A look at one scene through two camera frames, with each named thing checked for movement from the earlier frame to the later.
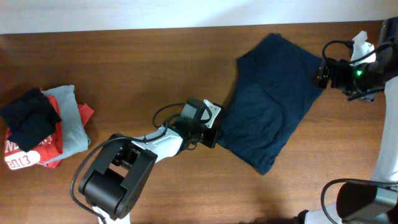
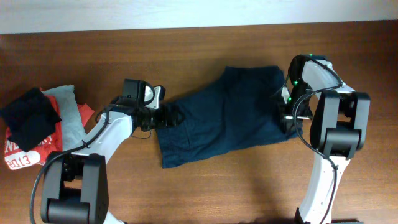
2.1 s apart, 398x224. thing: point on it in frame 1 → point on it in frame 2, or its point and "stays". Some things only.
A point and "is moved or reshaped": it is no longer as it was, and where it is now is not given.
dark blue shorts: (271, 94) is moved or reshaped
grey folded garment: (74, 138) stays
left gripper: (212, 138) → (164, 121)
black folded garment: (28, 118) stays
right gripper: (339, 66) → (286, 116)
